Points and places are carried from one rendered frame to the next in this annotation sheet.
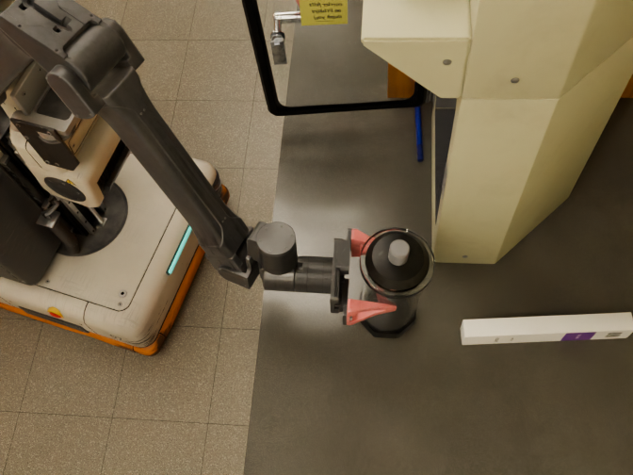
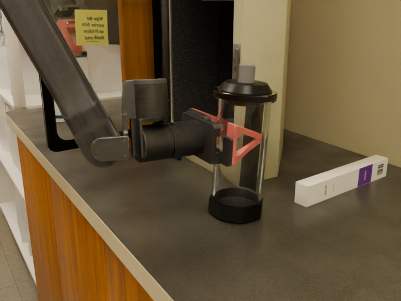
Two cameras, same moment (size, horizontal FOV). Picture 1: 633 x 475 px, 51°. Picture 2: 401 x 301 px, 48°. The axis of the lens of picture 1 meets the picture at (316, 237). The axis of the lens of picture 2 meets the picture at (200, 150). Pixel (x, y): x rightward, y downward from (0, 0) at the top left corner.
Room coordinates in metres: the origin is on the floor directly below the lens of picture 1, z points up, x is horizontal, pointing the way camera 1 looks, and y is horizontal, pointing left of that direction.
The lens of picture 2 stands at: (-0.10, 0.49, 1.31)
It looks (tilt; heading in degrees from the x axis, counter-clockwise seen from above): 18 degrees down; 314
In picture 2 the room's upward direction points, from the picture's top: straight up
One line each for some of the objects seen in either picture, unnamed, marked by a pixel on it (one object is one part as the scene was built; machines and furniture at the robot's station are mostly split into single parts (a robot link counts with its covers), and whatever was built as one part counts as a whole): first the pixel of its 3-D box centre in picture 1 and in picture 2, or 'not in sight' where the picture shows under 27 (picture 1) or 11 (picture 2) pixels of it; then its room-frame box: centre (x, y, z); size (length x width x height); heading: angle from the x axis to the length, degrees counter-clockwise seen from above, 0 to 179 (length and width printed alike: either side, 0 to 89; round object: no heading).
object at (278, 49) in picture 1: (278, 50); not in sight; (0.79, 0.00, 1.18); 0.02 x 0.02 x 0.06; 81
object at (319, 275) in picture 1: (320, 274); (186, 138); (0.41, 0.00, 1.10); 0.10 x 0.07 x 0.07; 166
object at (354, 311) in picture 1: (365, 298); (233, 138); (0.36, -0.06, 1.10); 0.09 x 0.07 x 0.07; 76
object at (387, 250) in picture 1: (397, 257); (246, 83); (0.38, -0.11, 1.18); 0.09 x 0.09 x 0.07
